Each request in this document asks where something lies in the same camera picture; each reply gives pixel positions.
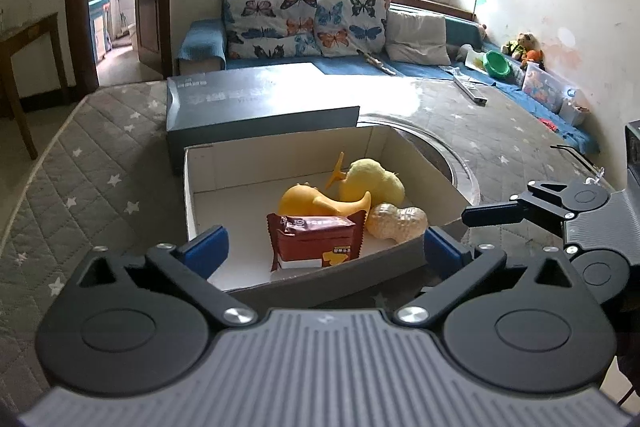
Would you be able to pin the beige peanut toy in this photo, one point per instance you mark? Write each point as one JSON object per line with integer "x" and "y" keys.
{"x": 386, "y": 221}

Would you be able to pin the dark wooden table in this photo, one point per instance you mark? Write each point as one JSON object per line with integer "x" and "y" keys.
{"x": 31, "y": 56}

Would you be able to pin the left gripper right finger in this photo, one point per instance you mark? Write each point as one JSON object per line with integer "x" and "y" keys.
{"x": 530, "y": 328}

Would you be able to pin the yellow plush chick toy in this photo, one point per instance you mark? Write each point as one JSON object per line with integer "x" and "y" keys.
{"x": 366, "y": 175}

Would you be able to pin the clear plastic toy bin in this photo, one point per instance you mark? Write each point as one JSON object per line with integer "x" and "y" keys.
{"x": 546, "y": 89}

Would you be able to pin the green plastic bowl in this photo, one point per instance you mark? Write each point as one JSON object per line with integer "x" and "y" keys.
{"x": 496, "y": 65}

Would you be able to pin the blue sofa cover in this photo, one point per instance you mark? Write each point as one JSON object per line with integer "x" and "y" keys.
{"x": 204, "y": 48}

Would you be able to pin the dark grey box lid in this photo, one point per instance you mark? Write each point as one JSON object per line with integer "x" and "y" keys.
{"x": 236, "y": 104}

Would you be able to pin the grey plain cushion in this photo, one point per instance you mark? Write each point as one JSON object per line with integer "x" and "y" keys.
{"x": 417, "y": 38}

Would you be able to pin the butterfly pattern cushion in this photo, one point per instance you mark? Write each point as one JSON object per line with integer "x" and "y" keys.
{"x": 270, "y": 29}

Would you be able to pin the red snack packet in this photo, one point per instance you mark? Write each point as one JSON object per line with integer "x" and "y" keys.
{"x": 315, "y": 242}

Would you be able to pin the orange stuffed toy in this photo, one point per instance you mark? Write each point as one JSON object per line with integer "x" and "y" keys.
{"x": 523, "y": 48}

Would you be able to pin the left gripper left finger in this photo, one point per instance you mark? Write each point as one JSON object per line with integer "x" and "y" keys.
{"x": 130, "y": 325}

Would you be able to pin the grey quilted star cover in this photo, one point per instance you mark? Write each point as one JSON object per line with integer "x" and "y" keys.
{"x": 105, "y": 179}

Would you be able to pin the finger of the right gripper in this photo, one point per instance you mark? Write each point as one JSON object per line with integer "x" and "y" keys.
{"x": 562, "y": 201}
{"x": 492, "y": 212}

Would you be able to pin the white cardboard box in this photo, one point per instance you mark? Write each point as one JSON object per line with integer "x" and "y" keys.
{"x": 237, "y": 184}

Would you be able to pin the orange rubber duck toy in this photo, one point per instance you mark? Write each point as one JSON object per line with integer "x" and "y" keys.
{"x": 303, "y": 200}

